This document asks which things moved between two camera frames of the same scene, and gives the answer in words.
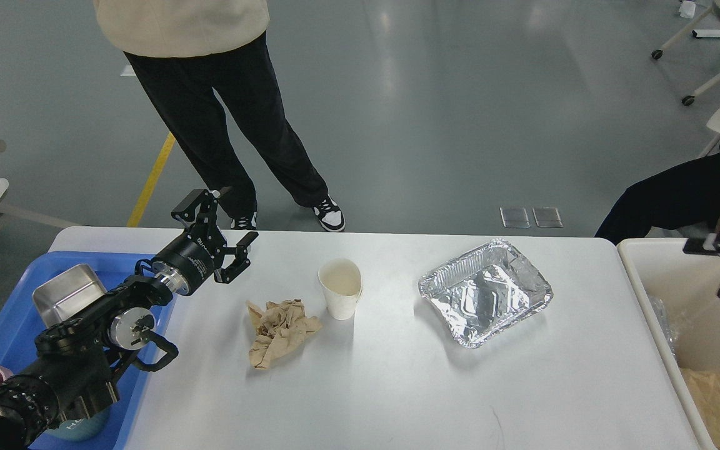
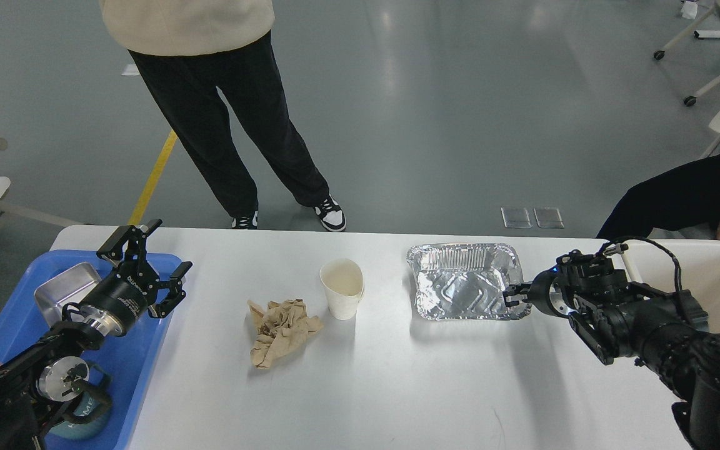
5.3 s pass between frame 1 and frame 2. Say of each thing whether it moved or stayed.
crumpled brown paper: stayed
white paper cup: stayed
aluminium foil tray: moved
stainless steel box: stayed
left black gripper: moved
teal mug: stayed
